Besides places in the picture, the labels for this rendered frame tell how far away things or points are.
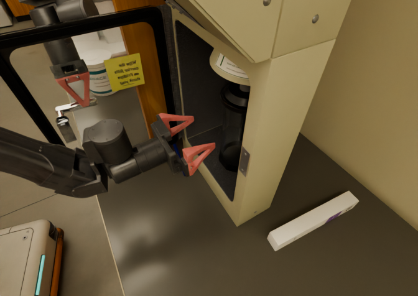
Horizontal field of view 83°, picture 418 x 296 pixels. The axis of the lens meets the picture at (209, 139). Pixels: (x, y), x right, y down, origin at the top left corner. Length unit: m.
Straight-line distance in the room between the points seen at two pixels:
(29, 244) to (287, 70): 1.52
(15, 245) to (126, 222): 1.04
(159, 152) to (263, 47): 0.29
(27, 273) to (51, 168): 1.14
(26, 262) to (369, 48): 1.65
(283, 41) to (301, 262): 0.52
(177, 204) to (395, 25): 0.67
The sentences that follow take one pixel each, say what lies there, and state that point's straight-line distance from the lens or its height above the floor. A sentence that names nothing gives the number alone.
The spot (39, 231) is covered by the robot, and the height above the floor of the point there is 0.27.
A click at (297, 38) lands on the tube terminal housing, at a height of 1.43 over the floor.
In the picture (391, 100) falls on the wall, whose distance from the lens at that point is 0.74.
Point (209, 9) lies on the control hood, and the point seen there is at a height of 1.48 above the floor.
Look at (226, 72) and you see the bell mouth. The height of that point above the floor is 1.33.
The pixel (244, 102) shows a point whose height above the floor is 1.25.
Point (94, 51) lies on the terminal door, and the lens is 0.53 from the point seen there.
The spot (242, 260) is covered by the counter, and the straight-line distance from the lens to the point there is 0.64.
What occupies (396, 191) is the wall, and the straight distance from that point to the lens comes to 0.85.
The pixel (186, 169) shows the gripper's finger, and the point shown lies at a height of 1.17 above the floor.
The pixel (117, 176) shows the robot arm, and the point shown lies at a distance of 0.47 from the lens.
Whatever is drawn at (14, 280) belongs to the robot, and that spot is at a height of 0.28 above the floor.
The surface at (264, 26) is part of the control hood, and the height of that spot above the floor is 1.45.
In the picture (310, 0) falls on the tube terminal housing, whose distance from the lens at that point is 0.30.
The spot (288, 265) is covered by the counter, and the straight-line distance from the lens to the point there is 0.66.
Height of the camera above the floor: 1.55
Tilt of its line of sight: 47 degrees down
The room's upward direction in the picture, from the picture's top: straight up
